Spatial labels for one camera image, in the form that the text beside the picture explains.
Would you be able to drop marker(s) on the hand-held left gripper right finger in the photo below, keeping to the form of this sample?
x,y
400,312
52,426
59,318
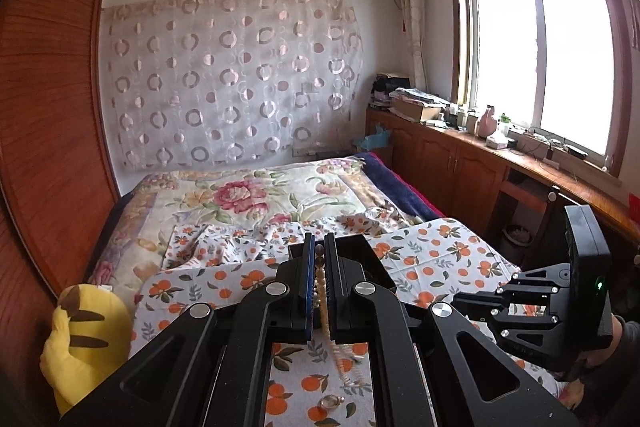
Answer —
x,y
334,292

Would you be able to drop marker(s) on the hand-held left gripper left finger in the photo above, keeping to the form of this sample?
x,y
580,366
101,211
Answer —
x,y
310,292

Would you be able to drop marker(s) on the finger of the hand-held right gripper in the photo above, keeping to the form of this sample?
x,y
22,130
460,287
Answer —
x,y
477,307
542,277

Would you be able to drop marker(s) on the waste bin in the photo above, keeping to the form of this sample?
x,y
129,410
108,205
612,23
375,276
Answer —
x,y
518,244

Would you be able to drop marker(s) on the orange fruit print cloth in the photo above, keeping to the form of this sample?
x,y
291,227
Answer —
x,y
440,252

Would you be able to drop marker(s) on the red paper tag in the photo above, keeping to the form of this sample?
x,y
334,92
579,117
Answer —
x,y
634,208

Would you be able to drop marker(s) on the floral quilt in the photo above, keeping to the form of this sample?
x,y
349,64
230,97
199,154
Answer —
x,y
240,197

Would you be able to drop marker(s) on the dark blue blanket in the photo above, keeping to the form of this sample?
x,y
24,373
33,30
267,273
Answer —
x,y
405,192

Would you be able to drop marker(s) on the wooden cabinet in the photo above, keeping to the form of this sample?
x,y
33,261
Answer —
x,y
460,177

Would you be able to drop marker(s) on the white tissue box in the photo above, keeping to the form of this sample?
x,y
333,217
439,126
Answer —
x,y
496,142

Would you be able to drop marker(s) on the row of small bottles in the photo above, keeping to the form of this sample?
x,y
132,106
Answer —
x,y
460,116

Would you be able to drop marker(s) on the cardboard box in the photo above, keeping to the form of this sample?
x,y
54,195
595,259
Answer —
x,y
415,112

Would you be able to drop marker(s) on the pile of clothes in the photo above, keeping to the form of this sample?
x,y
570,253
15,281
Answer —
x,y
382,92

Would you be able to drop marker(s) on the folded patterned cloth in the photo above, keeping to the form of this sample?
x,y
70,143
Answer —
x,y
420,96

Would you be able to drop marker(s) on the window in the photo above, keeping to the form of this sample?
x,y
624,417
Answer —
x,y
535,57

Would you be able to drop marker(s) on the yellow plush toy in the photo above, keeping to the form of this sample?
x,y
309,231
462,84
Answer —
x,y
85,342

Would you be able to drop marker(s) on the patterned window curtain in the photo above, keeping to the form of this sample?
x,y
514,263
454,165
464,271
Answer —
x,y
412,17

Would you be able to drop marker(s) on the brown wooden wardrobe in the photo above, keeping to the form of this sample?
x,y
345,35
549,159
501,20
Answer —
x,y
45,107

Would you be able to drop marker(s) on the circle patterned wall curtain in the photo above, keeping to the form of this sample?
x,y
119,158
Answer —
x,y
230,77

